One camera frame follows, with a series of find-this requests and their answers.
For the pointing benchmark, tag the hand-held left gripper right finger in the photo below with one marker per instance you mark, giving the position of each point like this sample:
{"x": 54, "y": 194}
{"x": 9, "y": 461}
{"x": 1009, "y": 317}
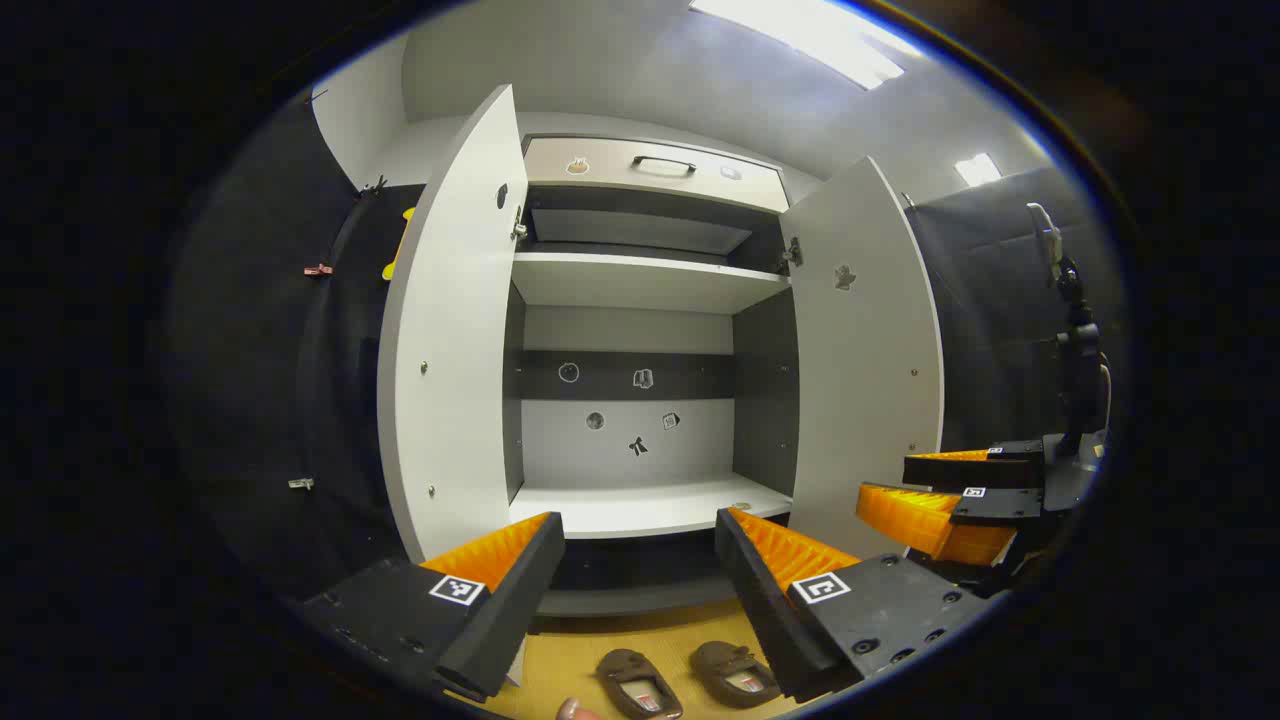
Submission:
{"x": 765, "y": 600}

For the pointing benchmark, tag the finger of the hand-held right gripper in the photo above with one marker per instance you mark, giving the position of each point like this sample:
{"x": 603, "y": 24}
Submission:
{"x": 920, "y": 520}
{"x": 960, "y": 472}

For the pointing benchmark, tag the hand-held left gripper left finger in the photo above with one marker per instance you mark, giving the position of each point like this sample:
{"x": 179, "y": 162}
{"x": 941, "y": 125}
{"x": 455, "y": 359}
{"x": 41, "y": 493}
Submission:
{"x": 510, "y": 610}

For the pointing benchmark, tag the brown fuzzy shoe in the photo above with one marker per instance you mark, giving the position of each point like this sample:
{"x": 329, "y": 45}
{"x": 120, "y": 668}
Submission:
{"x": 735, "y": 675}
{"x": 640, "y": 688}

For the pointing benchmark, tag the white shoe cabinet door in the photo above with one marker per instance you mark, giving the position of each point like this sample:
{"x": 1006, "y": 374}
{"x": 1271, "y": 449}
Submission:
{"x": 450, "y": 340}
{"x": 870, "y": 400}

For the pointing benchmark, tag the white grey shoe cabinet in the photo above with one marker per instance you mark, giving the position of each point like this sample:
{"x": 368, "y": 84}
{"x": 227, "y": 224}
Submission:
{"x": 640, "y": 282}

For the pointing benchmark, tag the metal door hinge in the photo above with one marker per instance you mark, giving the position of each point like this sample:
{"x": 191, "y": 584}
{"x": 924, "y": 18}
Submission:
{"x": 793, "y": 252}
{"x": 518, "y": 228}

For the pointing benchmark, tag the beige cabinet drawer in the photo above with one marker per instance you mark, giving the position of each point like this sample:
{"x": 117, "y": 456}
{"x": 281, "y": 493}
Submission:
{"x": 610, "y": 165}

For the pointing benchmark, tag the black backdrop cloth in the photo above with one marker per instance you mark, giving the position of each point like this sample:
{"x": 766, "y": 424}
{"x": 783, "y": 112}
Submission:
{"x": 260, "y": 380}
{"x": 1000, "y": 300}

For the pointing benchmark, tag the black clip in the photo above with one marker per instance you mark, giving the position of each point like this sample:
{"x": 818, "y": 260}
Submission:
{"x": 375, "y": 186}
{"x": 318, "y": 97}

